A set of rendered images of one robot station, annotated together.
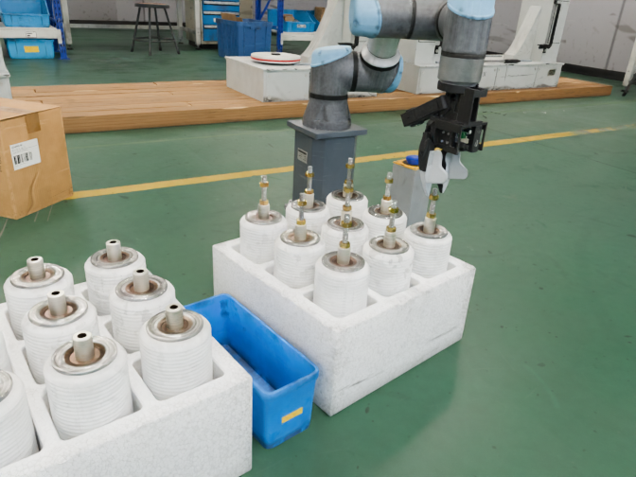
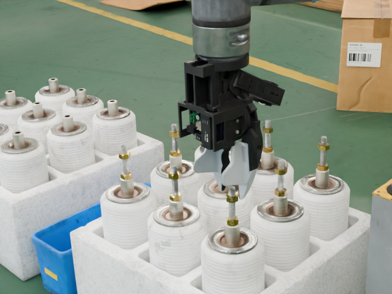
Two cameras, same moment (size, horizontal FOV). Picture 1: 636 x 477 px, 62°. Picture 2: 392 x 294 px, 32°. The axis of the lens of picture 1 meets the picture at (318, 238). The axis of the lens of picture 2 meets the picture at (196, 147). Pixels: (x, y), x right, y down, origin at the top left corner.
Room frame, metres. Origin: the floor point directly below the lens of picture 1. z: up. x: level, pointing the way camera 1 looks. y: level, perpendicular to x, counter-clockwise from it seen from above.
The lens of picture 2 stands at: (0.88, -1.09, 0.80)
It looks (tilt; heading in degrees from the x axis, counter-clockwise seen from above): 24 degrees down; 87
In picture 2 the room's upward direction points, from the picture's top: 2 degrees counter-clockwise
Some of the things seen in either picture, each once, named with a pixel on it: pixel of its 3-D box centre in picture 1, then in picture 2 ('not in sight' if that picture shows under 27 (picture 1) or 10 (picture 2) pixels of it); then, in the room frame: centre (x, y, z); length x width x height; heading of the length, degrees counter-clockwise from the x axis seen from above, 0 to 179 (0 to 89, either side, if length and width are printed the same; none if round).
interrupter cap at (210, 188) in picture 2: (345, 223); (224, 188); (0.99, -0.05, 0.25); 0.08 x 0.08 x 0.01
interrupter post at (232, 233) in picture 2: (429, 224); (232, 233); (0.98, -0.22, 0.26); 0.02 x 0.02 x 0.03
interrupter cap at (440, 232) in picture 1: (428, 230); (232, 240); (0.98, -0.22, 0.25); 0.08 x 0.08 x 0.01
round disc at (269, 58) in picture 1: (275, 58); not in sight; (3.40, 0.32, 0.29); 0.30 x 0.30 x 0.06
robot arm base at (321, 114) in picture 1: (327, 108); not in sight; (1.65, -0.01, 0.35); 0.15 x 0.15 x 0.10
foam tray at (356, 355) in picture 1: (339, 292); (226, 268); (0.99, -0.05, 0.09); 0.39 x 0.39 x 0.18; 42
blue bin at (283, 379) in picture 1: (243, 364); (109, 240); (0.77, 0.12, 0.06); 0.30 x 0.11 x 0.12; 41
